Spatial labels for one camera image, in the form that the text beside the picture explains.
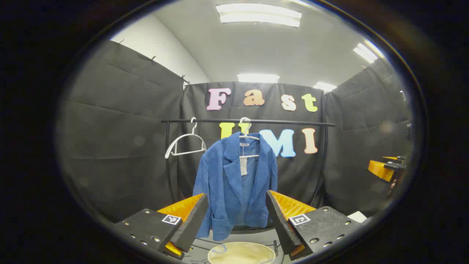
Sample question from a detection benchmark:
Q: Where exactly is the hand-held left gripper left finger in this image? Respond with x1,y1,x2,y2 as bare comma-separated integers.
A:
112,193,209,260

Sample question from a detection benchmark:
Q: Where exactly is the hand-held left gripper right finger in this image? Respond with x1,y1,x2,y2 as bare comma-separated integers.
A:
266,190,367,261

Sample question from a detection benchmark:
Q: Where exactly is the beige laundry hamper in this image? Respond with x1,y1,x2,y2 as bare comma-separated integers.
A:
207,241,276,264

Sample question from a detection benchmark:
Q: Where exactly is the blue corduroy jacket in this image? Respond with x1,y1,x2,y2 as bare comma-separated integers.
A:
192,131,278,242

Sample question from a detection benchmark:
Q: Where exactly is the white plastic hanger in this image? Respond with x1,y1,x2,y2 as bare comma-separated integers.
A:
238,117,261,159
165,117,207,160

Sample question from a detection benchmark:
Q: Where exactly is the black clothes rack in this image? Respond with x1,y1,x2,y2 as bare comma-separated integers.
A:
161,118,336,242

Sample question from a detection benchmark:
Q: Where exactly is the white paper sheet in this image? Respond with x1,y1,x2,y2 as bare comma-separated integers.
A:
347,211,368,223

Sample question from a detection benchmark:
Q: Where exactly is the black backdrop cloth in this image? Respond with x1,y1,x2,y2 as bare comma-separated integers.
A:
57,40,414,224

